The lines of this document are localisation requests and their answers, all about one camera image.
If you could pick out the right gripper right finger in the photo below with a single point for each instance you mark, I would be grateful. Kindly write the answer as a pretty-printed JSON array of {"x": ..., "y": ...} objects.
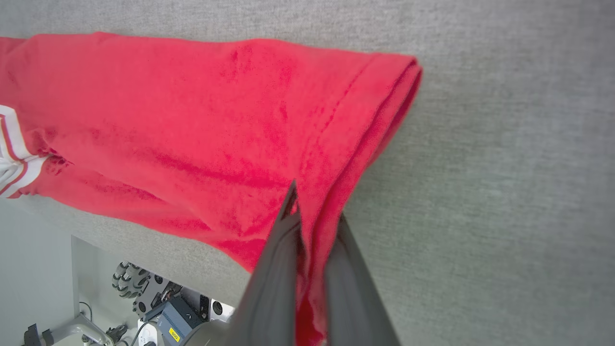
[{"x": 355, "y": 307}]

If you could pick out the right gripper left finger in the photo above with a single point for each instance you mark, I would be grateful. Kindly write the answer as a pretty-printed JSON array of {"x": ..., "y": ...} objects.
[{"x": 274, "y": 298}]

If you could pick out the red and white jersey shirt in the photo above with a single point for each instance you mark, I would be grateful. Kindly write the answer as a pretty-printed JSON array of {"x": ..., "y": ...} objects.
[{"x": 192, "y": 120}]

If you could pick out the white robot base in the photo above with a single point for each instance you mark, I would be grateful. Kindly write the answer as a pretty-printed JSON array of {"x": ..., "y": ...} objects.
[{"x": 228, "y": 312}]

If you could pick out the black box with yellow label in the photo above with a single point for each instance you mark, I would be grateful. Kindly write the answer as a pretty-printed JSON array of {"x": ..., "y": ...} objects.
[{"x": 180, "y": 317}]

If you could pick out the black mecanum wheel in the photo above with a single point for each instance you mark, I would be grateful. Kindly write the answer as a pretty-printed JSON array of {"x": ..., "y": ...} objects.
[{"x": 129, "y": 281}]

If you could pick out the grey fabric sofa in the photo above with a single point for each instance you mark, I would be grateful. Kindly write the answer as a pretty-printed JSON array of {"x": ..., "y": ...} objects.
[{"x": 504, "y": 192}]

